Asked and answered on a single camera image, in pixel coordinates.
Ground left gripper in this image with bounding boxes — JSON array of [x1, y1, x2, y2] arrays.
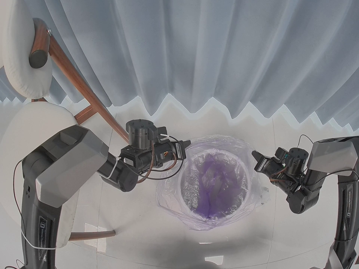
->
[[147, 140, 193, 168]]

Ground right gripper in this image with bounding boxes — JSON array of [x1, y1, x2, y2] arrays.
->
[[251, 150, 290, 182]]

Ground purple plastic bag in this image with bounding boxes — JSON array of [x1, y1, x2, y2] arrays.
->
[[156, 134, 271, 230]]

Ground white trash bin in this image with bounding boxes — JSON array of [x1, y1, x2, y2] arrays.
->
[[178, 147, 251, 221]]

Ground pale blue curtain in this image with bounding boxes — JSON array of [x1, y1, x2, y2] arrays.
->
[[0, 0, 359, 128]]

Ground white padded wooden chair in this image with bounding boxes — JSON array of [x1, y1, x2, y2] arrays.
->
[[0, 0, 137, 249]]

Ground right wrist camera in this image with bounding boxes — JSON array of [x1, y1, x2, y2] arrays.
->
[[274, 147, 291, 162]]

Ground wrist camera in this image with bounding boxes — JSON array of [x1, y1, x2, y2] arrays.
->
[[274, 147, 291, 162], [156, 126, 171, 143]]

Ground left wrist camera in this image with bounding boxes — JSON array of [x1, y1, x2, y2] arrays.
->
[[156, 126, 171, 143]]

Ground black cable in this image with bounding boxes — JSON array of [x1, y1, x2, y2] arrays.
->
[[136, 135, 184, 182], [297, 135, 314, 151]]

